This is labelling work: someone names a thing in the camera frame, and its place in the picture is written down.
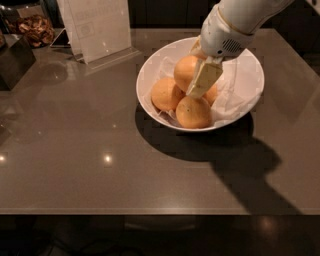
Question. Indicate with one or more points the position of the clear acrylic sign holder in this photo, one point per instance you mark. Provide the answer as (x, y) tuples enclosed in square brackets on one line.
[(98, 31)]

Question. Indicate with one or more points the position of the jar of dried snacks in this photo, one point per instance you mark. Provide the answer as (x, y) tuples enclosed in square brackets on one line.
[(28, 18)]

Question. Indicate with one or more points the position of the white ceramic bowl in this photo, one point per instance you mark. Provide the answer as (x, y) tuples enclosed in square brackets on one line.
[(246, 83)]

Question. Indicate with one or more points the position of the white paper liner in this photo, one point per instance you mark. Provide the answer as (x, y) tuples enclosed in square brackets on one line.
[(233, 90)]

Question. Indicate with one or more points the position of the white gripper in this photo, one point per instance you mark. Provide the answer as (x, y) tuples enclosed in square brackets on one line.
[(220, 36)]

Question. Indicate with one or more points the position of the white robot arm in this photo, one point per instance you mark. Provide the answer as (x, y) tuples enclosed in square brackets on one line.
[(249, 15)]

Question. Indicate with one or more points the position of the dark box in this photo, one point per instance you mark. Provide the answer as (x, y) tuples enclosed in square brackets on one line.
[(16, 58)]

